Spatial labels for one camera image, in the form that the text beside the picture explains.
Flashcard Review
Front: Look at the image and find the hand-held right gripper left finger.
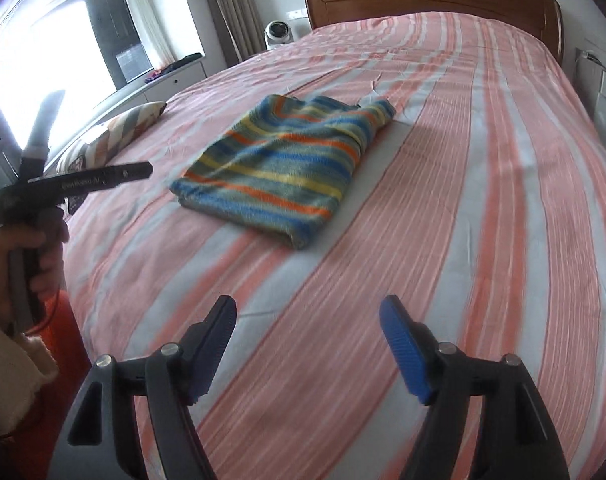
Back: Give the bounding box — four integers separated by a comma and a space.
48, 295, 238, 480

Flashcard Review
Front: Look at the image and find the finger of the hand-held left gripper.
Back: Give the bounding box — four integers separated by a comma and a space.
21, 89, 66, 181
102, 162, 154, 188

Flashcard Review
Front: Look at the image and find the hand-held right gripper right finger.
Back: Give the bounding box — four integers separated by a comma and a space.
379, 295, 571, 480

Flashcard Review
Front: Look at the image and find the striped knitted sweater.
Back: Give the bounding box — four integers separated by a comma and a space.
169, 94, 398, 251

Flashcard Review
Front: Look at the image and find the person's left hand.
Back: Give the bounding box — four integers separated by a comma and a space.
0, 210, 71, 335

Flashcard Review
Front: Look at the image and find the patterned pillow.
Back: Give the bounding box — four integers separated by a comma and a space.
42, 101, 168, 213

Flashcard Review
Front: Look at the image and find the window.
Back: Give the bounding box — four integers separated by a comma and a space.
0, 0, 155, 171

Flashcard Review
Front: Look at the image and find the white window bench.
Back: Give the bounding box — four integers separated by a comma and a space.
73, 52, 207, 127

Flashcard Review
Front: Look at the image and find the dark cloth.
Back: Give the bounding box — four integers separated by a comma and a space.
143, 59, 205, 84

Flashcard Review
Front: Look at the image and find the orange cloth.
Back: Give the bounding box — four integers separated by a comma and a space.
30, 287, 94, 376

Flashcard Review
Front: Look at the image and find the pink striped bed blanket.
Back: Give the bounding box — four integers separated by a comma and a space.
58, 10, 606, 480

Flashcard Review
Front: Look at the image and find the white sheer curtain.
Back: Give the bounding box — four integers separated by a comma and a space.
119, 0, 178, 69

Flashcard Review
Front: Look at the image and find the beige curtain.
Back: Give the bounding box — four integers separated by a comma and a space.
199, 0, 264, 67

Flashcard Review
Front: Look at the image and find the small white fan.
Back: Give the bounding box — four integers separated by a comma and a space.
262, 19, 295, 51

